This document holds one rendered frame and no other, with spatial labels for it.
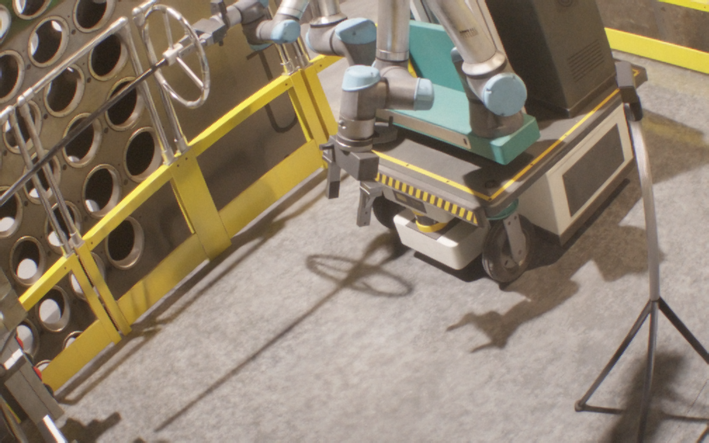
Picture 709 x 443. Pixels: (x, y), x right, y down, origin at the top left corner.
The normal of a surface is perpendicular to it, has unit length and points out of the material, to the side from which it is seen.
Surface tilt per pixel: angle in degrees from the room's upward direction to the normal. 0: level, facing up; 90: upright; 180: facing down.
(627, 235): 0
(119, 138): 90
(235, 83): 90
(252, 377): 0
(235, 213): 90
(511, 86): 97
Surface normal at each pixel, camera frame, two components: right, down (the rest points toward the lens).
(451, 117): -0.32, -0.80
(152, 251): 0.65, 0.22
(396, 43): 0.13, 0.47
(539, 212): -0.76, 0.54
